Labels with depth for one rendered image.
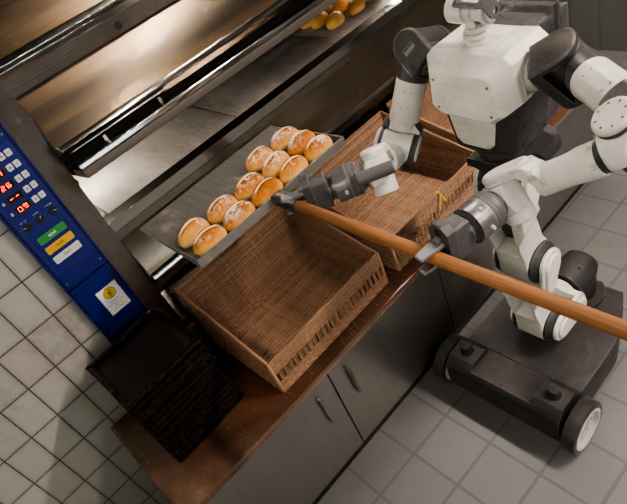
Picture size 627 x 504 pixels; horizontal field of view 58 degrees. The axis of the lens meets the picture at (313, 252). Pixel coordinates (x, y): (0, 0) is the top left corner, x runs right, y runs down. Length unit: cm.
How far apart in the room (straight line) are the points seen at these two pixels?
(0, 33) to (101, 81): 28
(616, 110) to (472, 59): 42
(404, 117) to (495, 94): 34
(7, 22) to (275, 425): 135
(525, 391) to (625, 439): 36
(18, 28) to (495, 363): 186
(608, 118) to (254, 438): 131
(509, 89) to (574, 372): 117
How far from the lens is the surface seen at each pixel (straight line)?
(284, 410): 185
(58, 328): 196
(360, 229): 127
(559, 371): 223
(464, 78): 143
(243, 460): 183
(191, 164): 198
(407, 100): 164
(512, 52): 140
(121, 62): 185
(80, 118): 179
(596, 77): 125
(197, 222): 152
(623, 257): 284
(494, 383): 219
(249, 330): 211
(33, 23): 174
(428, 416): 238
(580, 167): 116
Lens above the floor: 200
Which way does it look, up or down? 38 degrees down
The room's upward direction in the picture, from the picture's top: 25 degrees counter-clockwise
